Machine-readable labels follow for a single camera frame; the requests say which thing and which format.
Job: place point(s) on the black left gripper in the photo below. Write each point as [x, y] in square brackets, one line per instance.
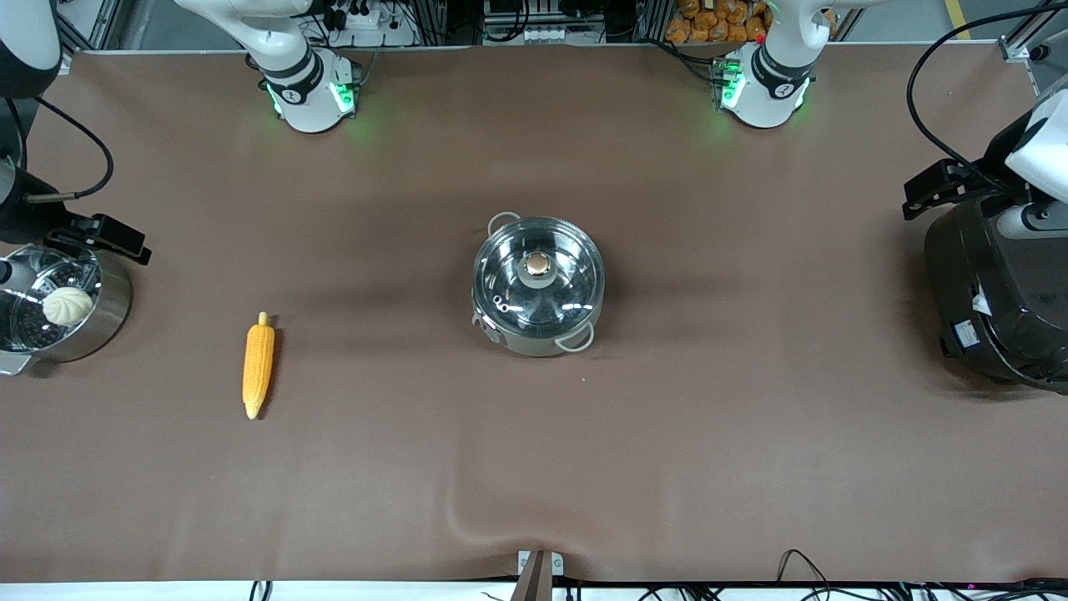
[989, 166]

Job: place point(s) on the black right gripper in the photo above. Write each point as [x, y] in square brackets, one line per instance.
[18, 219]

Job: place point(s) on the yellow corn cob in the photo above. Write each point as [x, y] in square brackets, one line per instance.
[259, 367]

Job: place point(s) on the glass pot lid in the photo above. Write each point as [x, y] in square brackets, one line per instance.
[576, 250]

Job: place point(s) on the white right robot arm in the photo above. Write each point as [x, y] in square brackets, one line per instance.
[304, 92]

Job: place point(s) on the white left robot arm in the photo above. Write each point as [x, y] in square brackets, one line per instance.
[768, 83]

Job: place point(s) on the silver steamer pot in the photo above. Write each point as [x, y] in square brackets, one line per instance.
[104, 305]

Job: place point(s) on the grey-green cooking pot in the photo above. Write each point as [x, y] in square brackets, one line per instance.
[534, 346]

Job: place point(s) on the white steamed bun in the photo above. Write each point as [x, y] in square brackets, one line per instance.
[68, 306]

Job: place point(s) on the black rice cooker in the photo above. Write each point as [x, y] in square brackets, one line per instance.
[993, 292]

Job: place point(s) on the bag of orange breads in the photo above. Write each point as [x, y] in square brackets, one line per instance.
[717, 21]

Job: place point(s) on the white power strip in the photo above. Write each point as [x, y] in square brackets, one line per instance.
[367, 21]

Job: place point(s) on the brown table mat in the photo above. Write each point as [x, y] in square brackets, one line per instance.
[667, 459]

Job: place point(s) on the aluminium frame profile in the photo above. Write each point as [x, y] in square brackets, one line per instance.
[1022, 37]

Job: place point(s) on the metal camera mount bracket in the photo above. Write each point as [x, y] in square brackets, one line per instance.
[538, 572]

